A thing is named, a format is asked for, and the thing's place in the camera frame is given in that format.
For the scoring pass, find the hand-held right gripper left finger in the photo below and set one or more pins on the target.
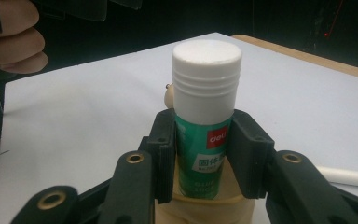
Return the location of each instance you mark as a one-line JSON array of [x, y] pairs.
[[164, 161]]

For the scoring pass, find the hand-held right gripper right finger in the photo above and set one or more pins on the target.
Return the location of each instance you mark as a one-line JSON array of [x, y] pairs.
[[250, 155]]

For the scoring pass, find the wooden pen holder with bear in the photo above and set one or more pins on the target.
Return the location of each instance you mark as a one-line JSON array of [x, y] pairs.
[[199, 211]]

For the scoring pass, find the green and white glue stick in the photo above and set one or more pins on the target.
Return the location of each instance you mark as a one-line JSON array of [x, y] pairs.
[[206, 81]]

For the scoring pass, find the white pen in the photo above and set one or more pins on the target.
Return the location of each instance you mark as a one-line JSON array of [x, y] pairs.
[[348, 176]]

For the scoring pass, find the white board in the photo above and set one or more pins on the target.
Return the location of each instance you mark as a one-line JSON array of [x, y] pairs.
[[90, 109]]

